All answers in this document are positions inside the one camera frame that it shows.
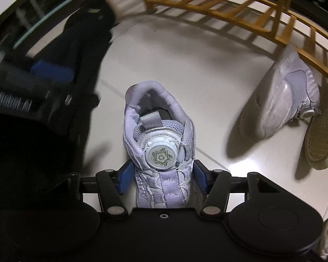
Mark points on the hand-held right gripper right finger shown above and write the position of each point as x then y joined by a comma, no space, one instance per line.
200,176

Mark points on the person's left leg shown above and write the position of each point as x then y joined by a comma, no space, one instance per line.
82,38

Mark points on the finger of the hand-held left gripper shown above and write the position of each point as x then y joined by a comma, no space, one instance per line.
52,72

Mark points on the lavender dial sneaker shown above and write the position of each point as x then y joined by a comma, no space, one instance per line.
278,98
158,131

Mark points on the white sneaker green lining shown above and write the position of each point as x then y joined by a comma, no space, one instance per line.
322,131

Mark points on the low wooden cabinet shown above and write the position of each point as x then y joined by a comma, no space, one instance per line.
30,13

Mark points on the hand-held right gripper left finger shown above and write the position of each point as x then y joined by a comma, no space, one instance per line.
125,177

